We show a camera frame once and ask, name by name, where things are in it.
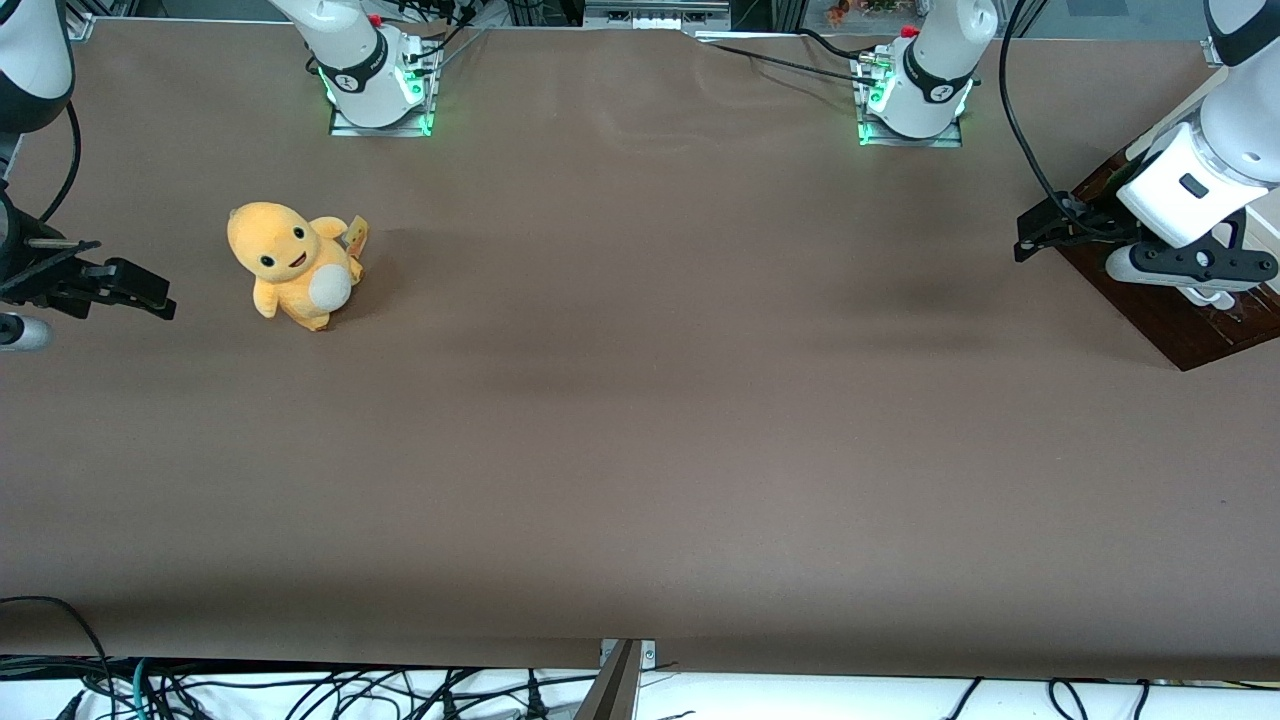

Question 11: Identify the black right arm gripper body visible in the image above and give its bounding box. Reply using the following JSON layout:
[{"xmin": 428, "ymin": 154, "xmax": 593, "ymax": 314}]
[{"xmin": 0, "ymin": 188, "xmax": 21, "ymax": 293}]

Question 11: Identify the dark wooden drawer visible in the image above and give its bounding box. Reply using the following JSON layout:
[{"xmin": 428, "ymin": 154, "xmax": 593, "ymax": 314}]
[{"xmin": 1150, "ymin": 255, "xmax": 1280, "ymax": 336}]

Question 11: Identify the dark wooden tray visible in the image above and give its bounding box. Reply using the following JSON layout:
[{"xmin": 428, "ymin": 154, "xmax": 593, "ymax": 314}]
[{"xmin": 1050, "ymin": 148, "xmax": 1280, "ymax": 372}]

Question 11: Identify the yellow plush toy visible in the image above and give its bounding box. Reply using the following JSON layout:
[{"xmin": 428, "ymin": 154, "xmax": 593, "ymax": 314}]
[{"xmin": 226, "ymin": 201, "xmax": 371, "ymax": 333}]

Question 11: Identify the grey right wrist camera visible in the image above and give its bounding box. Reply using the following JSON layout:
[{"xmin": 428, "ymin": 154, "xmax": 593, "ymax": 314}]
[{"xmin": 0, "ymin": 314, "xmax": 52, "ymax": 352}]

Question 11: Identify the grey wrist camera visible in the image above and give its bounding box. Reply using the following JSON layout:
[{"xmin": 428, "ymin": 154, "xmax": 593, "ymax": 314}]
[
  {"xmin": 1105, "ymin": 242, "xmax": 1280, "ymax": 297},
  {"xmin": 0, "ymin": 314, "xmax": 52, "ymax": 352}
]

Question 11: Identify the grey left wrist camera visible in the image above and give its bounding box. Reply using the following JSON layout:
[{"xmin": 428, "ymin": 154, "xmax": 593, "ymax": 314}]
[{"xmin": 1105, "ymin": 242, "xmax": 1280, "ymax": 297}]

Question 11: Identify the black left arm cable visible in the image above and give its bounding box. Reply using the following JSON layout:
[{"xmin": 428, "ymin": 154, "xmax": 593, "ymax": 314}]
[{"xmin": 998, "ymin": 0, "xmax": 1136, "ymax": 243}]

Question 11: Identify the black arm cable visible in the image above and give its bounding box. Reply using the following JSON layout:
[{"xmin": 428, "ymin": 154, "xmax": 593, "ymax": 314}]
[
  {"xmin": 998, "ymin": 0, "xmax": 1136, "ymax": 243},
  {"xmin": 38, "ymin": 100, "xmax": 83, "ymax": 226}
]

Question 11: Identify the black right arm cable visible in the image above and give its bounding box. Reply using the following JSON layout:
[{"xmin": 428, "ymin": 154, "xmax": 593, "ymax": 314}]
[{"xmin": 38, "ymin": 100, "xmax": 83, "ymax": 226}]

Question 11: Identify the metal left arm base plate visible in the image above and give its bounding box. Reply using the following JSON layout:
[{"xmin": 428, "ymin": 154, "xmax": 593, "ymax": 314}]
[{"xmin": 855, "ymin": 50, "xmax": 966, "ymax": 149}]

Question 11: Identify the short black table cable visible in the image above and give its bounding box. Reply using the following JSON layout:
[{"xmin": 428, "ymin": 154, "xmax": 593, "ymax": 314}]
[{"xmin": 795, "ymin": 28, "xmax": 869, "ymax": 63}]

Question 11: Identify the long black table cable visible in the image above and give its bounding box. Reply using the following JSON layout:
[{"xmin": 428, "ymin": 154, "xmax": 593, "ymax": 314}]
[{"xmin": 695, "ymin": 40, "xmax": 881, "ymax": 86}]

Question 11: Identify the black looped cable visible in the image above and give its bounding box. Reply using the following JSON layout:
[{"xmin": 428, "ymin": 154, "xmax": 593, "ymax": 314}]
[{"xmin": 0, "ymin": 595, "xmax": 119, "ymax": 720}]

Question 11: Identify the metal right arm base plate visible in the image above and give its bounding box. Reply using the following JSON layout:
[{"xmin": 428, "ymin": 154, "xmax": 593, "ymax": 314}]
[{"xmin": 328, "ymin": 40, "xmax": 438, "ymax": 138}]

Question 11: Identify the silver metal frame equipment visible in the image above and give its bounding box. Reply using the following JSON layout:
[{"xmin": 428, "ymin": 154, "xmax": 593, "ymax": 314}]
[{"xmin": 585, "ymin": 0, "xmax": 733, "ymax": 31}]

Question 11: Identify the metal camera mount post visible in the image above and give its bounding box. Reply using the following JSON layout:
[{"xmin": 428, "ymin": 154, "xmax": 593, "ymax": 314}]
[{"xmin": 575, "ymin": 638, "xmax": 658, "ymax": 720}]

